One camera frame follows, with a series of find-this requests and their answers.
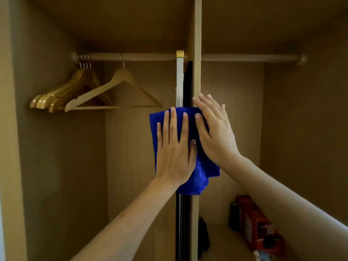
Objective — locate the person's left forearm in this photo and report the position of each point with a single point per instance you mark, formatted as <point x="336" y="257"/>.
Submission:
<point x="122" y="228"/>

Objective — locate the wooden clothes hanger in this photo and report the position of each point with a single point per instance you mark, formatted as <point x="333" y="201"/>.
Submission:
<point x="33" y="103"/>
<point x="55" y="105"/>
<point x="43" y="103"/>
<point x="119" y="78"/>

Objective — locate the person's right forearm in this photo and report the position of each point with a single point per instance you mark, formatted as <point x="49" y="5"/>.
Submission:
<point x="293" y="203"/>

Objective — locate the blue cloth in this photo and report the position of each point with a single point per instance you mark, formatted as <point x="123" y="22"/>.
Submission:
<point x="201" y="173"/>

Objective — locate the wooden wardrobe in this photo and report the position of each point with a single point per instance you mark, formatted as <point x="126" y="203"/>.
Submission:
<point x="299" y="119"/>

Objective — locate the wooden clothes rail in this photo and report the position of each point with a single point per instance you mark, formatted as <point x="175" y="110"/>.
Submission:
<point x="244" y="57"/>

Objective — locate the tall framed mirror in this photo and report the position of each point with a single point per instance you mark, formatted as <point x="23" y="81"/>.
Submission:
<point x="180" y="78"/>

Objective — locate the orange spray bottle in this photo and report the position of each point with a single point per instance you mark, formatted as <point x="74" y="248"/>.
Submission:
<point x="261" y="255"/>

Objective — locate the person's right hand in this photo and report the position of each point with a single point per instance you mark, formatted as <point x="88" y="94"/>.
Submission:
<point x="220" y="138"/>

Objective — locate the red box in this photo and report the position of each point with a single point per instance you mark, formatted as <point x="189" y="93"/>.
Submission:
<point x="255" y="225"/>

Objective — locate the small black object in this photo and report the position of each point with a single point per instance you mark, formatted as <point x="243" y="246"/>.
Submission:
<point x="234" y="216"/>

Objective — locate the black pouch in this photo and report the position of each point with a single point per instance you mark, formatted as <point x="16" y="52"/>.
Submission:
<point x="203" y="236"/>

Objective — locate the person's left hand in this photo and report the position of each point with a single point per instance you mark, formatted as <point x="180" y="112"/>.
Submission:
<point x="174" y="160"/>

